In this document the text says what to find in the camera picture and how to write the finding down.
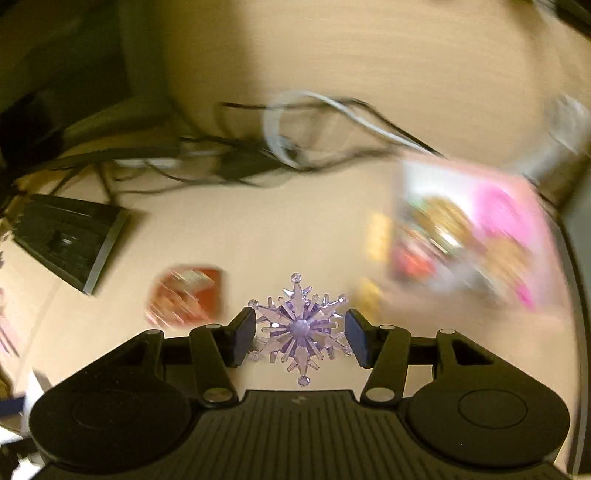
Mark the black power adapter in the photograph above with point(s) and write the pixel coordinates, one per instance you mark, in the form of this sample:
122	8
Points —
249	167

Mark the purple plastic snowflake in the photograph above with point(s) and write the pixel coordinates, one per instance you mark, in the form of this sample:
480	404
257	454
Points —
300	330

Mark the small yellow toy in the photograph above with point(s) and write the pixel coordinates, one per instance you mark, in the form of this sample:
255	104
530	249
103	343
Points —
370	297

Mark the pink cardboard box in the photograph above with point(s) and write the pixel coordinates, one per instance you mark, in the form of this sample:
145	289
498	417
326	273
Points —
542	230

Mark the black monitor stand base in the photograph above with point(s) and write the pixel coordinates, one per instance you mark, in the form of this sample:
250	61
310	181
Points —
69	240

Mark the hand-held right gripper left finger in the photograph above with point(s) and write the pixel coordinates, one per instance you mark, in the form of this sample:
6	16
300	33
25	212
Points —
244	337

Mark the white power strip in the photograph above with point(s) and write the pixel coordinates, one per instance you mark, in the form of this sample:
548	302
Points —
147	162

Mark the pink plastic toy basket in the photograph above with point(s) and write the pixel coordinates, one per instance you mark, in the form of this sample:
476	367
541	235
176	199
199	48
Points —
505	212

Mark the yellow toy brick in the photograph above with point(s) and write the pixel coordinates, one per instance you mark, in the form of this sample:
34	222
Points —
379	235

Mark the red printed snack packet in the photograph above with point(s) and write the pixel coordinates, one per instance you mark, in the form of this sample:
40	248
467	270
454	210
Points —
184	295

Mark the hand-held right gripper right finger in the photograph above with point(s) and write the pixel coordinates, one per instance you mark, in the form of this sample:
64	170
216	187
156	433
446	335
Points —
355	337

